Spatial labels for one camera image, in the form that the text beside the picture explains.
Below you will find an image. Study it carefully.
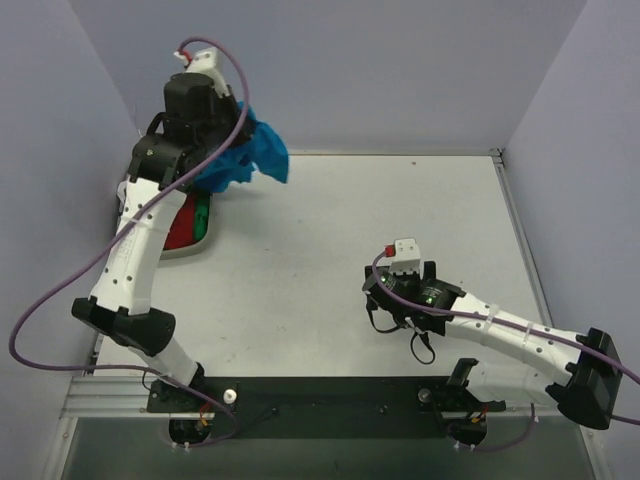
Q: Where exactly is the blue t shirt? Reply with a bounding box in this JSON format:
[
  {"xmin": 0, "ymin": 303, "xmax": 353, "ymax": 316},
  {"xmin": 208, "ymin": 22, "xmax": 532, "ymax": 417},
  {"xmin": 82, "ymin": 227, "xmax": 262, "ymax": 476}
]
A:
[{"xmin": 195, "ymin": 96, "xmax": 290, "ymax": 193}]

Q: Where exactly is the grey plastic bin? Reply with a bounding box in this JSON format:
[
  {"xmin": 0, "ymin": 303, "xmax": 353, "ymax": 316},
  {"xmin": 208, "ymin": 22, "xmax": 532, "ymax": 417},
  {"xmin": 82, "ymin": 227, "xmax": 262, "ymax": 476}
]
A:
[{"xmin": 115, "ymin": 184, "xmax": 215, "ymax": 260}]

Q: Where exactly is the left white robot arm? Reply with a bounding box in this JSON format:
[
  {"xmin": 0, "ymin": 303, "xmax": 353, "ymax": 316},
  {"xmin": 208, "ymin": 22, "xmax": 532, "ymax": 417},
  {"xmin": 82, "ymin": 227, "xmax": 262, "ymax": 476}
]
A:
[{"xmin": 72, "ymin": 71, "xmax": 249, "ymax": 412}]

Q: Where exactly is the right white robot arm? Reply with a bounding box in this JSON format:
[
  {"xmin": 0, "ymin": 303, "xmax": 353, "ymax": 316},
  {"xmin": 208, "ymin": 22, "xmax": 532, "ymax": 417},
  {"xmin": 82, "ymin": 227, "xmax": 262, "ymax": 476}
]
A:
[{"xmin": 362, "ymin": 262, "xmax": 622, "ymax": 430}]

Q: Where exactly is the green t shirt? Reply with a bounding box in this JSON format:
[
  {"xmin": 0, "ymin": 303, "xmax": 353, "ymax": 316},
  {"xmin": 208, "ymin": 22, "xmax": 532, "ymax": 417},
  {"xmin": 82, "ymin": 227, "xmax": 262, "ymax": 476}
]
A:
[{"xmin": 193, "ymin": 196, "xmax": 211, "ymax": 243}]

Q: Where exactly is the red t shirt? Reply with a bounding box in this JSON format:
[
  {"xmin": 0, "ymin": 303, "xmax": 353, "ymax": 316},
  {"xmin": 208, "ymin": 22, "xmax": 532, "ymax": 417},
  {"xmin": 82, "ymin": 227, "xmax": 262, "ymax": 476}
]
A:
[{"xmin": 164, "ymin": 193, "xmax": 197, "ymax": 251}]

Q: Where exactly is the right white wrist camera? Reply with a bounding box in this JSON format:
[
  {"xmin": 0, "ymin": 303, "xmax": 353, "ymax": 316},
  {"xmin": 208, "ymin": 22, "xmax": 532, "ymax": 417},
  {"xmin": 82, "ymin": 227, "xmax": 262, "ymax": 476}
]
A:
[{"xmin": 384, "ymin": 238, "xmax": 421, "ymax": 275}]

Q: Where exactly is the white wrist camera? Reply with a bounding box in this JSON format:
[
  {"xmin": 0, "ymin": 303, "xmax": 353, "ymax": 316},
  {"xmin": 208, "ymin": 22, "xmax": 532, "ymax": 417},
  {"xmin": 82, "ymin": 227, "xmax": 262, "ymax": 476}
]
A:
[
  {"xmin": 173, "ymin": 47, "xmax": 230, "ymax": 98},
  {"xmin": 384, "ymin": 238, "xmax": 421, "ymax": 275}
]

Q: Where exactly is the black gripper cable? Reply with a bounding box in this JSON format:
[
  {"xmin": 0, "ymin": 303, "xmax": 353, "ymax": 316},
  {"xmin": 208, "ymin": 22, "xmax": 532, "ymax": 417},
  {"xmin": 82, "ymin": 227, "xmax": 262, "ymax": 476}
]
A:
[{"xmin": 367, "ymin": 299, "xmax": 436, "ymax": 365}]

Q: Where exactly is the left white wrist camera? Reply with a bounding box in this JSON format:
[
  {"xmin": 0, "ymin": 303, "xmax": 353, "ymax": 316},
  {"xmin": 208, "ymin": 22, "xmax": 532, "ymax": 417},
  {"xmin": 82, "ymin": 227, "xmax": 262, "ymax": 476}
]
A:
[{"xmin": 173, "ymin": 47, "xmax": 230, "ymax": 98}]

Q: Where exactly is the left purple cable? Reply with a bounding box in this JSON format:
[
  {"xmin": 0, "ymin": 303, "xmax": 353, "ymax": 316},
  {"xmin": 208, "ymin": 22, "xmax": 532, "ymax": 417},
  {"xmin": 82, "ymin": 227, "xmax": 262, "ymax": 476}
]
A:
[{"xmin": 8, "ymin": 35, "xmax": 251, "ymax": 448}]

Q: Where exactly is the purple cable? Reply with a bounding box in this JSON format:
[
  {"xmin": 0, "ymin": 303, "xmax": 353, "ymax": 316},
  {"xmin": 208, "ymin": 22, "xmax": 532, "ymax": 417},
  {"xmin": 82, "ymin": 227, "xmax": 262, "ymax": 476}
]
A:
[
  {"xmin": 8, "ymin": 35, "xmax": 251, "ymax": 448},
  {"xmin": 372, "ymin": 249, "xmax": 640, "ymax": 454}
]

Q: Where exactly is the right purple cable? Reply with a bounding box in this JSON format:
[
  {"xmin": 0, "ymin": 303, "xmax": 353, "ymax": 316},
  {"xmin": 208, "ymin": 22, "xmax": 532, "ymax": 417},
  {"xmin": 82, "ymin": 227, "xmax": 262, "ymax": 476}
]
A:
[{"xmin": 372, "ymin": 249, "xmax": 640, "ymax": 454}]

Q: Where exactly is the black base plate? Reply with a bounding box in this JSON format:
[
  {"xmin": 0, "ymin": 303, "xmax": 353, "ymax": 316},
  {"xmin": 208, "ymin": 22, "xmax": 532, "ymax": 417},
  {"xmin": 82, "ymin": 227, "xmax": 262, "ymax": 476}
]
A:
[{"xmin": 145, "ymin": 375, "xmax": 494, "ymax": 441}]

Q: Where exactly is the aluminium front rail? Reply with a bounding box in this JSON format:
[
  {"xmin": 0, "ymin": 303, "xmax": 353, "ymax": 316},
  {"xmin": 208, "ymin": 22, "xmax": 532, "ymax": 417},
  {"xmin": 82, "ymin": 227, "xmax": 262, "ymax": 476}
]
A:
[{"xmin": 63, "ymin": 376, "xmax": 533, "ymax": 420}]

